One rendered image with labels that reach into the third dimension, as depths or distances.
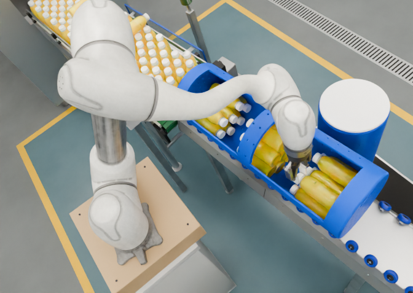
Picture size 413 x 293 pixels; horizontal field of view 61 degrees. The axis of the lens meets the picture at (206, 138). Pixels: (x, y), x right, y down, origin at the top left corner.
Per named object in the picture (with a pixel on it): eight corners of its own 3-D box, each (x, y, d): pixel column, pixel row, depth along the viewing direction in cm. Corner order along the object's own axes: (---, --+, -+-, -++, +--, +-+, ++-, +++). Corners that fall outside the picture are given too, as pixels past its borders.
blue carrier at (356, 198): (336, 247, 130) (342, 226, 106) (184, 126, 175) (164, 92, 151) (381, 192, 136) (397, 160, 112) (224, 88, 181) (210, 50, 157)
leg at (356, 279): (350, 300, 202) (365, 282, 150) (342, 293, 205) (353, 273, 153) (356, 292, 203) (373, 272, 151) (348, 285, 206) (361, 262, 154)
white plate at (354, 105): (404, 98, 144) (404, 100, 145) (346, 69, 159) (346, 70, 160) (362, 144, 139) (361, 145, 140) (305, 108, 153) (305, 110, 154)
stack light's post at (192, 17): (226, 122, 286) (189, 14, 195) (223, 120, 288) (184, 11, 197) (230, 118, 287) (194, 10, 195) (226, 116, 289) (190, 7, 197)
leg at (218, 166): (229, 195, 253) (209, 155, 201) (224, 190, 256) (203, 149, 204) (235, 190, 254) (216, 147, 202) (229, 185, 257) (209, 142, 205)
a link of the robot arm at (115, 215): (109, 257, 125) (79, 241, 106) (105, 209, 135) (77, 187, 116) (152, 244, 125) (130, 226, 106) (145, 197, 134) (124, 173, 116)
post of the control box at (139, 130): (183, 192, 263) (126, 118, 180) (180, 189, 265) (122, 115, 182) (187, 188, 263) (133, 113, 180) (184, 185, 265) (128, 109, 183)
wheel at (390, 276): (399, 279, 117) (401, 276, 118) (386, 269, 119) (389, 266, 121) (393, 287, 119) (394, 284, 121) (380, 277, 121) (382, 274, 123)
